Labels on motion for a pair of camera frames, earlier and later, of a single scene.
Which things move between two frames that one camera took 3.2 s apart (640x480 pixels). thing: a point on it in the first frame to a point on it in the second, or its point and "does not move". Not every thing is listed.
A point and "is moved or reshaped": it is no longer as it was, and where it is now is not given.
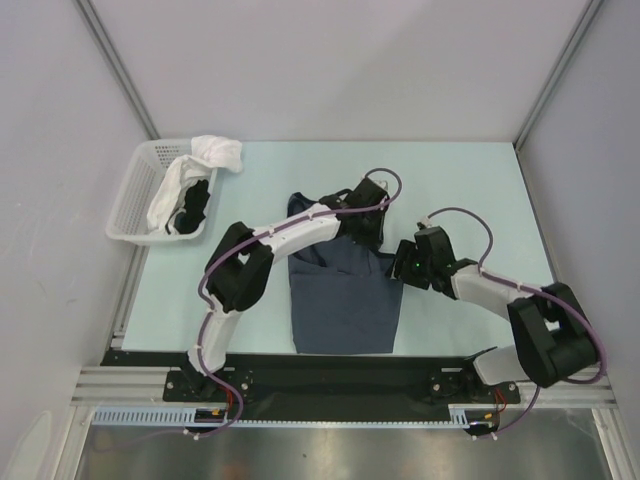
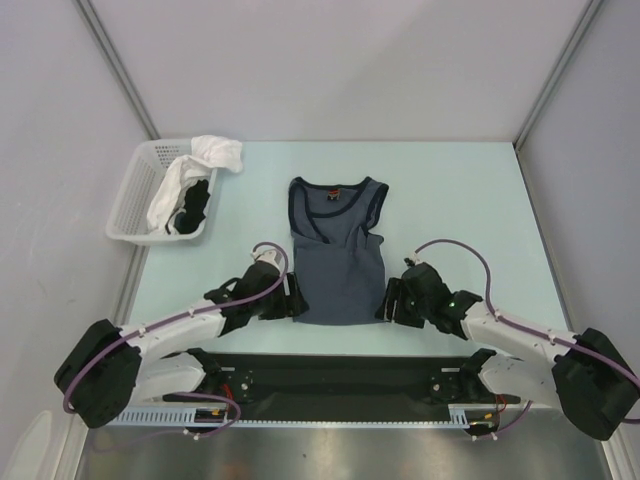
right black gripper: [405, 252] to [396, 290]
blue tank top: [345, 296] is moved or reshaped
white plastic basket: [128, 219] does not move
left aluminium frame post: [118, 68] does not move
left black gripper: [372, 239] to [289, 305]
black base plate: [282, 387] does not move
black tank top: [196, 199] does not move
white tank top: [207, 152] does not move
